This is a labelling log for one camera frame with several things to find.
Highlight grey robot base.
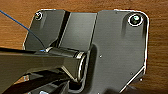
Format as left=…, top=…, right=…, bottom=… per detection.
left=22, top=8, right=149, bottom=94

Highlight blue cable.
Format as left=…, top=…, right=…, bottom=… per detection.
left=0, top=9, right=47, bottom=53

